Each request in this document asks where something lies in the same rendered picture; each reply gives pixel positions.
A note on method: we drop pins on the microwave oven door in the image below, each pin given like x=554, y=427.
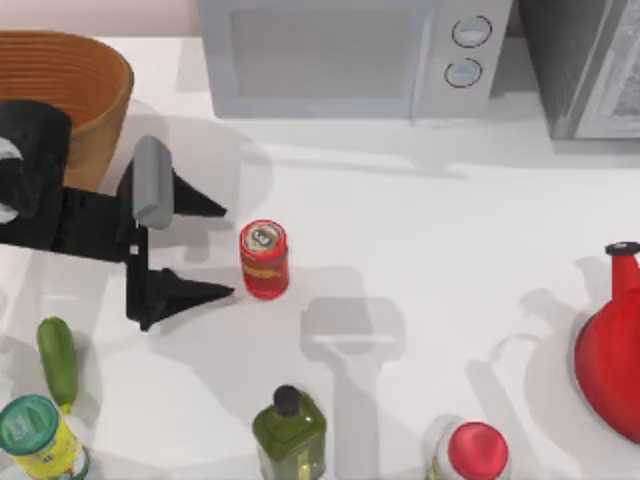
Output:
x=320, y=55

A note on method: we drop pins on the green bottle with black cap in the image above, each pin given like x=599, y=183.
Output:
x=290, y=440

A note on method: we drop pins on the bottle with red cap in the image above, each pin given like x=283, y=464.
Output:
x=475, y=450

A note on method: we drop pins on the pale microwave oven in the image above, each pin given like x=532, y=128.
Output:
x=450, y=107

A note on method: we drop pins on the yellow can with green lid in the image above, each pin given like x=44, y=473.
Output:
x=35, y=440

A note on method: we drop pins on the brown woven basket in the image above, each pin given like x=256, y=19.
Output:
x=95, y=100

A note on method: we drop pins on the round microwave knob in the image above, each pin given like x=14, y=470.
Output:
x=463, y=73
x=472, y=31

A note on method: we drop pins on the grey cabinet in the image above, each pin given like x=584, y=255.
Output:
x=565, y=65

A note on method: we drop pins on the green cucumber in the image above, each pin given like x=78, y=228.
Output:
x=59, y=360

